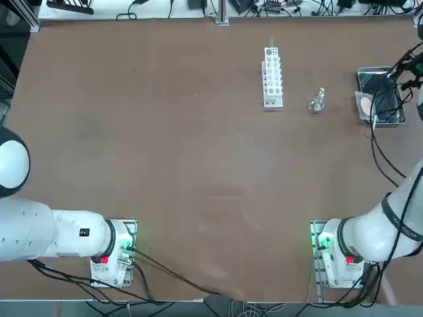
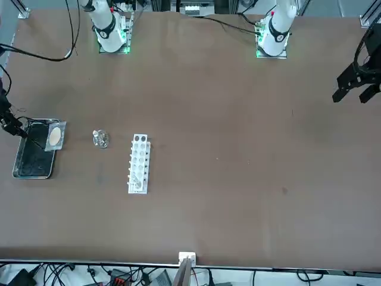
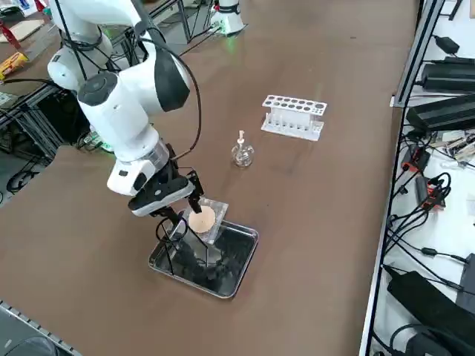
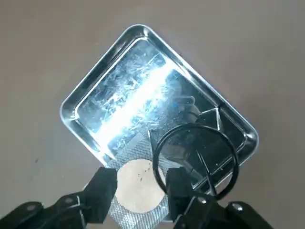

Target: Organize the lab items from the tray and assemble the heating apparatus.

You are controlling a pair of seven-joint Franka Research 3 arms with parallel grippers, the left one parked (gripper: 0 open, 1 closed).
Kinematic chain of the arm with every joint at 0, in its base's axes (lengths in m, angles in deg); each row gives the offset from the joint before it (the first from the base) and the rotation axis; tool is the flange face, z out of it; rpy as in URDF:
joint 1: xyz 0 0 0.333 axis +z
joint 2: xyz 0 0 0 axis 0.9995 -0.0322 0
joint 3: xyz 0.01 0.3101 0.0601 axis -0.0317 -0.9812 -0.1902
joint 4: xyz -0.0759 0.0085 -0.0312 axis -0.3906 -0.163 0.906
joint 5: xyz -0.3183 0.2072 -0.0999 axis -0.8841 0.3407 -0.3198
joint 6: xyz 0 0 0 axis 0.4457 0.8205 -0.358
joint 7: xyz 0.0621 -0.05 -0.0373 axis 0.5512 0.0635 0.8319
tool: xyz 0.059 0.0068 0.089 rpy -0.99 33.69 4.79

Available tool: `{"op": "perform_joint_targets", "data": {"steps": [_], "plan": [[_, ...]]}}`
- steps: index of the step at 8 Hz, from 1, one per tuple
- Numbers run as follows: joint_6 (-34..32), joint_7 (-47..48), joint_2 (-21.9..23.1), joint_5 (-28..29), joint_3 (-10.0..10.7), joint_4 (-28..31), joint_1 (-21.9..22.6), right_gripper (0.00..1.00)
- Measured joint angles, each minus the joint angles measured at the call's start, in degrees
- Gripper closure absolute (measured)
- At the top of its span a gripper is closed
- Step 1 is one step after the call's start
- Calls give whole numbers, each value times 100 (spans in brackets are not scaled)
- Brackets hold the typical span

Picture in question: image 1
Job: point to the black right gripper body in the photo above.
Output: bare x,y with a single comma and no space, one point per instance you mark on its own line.
418,64

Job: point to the glass test tube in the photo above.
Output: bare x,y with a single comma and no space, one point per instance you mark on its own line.
272,46

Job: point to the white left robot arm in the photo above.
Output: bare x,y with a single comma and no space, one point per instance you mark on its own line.
33,231

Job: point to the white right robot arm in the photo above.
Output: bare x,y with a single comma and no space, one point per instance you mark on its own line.
373,231

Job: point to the steel tray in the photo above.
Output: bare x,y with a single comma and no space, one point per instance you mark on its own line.
373,79

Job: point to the white test tube rack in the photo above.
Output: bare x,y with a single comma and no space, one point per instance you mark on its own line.
273,102

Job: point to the small black power adapter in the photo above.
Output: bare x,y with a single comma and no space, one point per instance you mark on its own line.
197,3

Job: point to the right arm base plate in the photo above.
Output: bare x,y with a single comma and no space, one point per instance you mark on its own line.
314,231

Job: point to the aluminium camera post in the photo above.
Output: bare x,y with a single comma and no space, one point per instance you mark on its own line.
222,13

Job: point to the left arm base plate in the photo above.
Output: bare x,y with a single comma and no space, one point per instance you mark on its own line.
133,228

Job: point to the aluminium profile rail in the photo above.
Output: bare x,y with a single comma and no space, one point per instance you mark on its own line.
33,23

